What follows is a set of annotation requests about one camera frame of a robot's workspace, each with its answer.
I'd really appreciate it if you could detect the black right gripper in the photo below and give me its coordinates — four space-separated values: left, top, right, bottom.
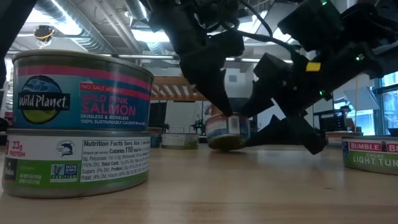
241 40 385 156

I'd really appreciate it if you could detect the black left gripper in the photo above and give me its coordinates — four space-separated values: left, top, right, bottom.
139 0 246 117

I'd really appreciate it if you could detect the wooden slatted shelf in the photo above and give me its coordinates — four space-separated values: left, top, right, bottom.
151 75 208 102

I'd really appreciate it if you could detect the black standing panel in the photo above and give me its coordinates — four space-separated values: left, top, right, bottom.
148 101 168 129

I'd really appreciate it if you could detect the yellow tape tag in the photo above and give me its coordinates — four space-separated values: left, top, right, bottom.
305 62 322 73

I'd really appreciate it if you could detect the long ceiling light strip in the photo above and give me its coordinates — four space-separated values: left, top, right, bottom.
99 53 295 64

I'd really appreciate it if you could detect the black and yellow ceiling reel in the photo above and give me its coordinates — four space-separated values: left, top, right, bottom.
33 24 56 44

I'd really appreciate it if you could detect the black cable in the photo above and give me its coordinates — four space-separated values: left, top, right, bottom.
217 0 301 52

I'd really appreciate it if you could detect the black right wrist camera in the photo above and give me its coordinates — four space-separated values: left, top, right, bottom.
277 0 345 53

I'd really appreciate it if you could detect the silver corrugated ceiling duct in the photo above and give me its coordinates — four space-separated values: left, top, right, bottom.
34 0 118 54

